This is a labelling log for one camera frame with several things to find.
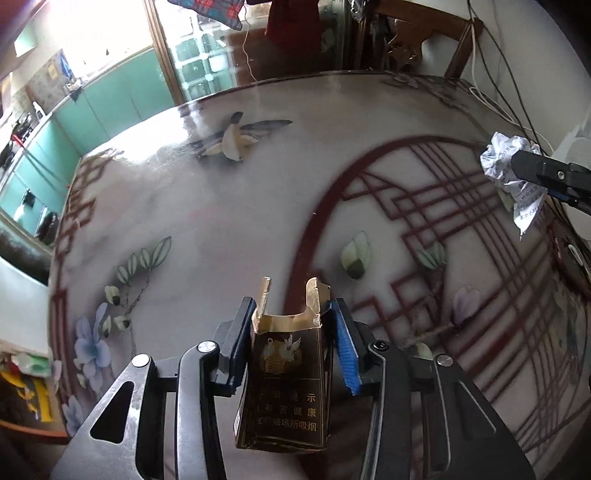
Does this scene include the plaid hanging cloth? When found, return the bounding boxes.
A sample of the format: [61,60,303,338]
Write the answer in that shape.
[167,0,246,31]

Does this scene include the dark gold cigarette pack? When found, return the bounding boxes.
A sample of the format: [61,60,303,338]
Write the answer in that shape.
[235,276,334,456]

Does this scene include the red hanging garment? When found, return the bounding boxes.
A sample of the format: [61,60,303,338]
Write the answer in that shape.
[265,0,322,50]

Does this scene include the plain brown wooden chair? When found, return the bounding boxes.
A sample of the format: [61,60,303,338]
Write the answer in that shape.
[355,0,486,80]

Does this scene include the black cable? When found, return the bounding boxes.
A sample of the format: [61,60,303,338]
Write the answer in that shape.
[465,0,557,155]

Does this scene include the floral printed tablecloth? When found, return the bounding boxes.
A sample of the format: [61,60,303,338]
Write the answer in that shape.
[46,69,591,480]

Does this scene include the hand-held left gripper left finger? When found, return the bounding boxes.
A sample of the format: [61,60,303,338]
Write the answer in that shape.
[48,296,257,480]

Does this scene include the white printed paper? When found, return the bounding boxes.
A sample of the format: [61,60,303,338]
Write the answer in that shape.
[479,132,549,241]

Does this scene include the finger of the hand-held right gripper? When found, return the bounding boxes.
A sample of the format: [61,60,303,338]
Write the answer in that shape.
[547,186,591,207]
[509,150,591,191]

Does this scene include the white cable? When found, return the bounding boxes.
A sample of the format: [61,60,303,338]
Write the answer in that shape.
[468,18,513,124]

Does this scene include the teal kitchen cabinets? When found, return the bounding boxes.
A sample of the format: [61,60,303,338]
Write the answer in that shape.
[0,46,185,243]

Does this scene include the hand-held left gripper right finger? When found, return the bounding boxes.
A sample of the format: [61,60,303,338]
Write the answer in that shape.
[332,298,536,480]

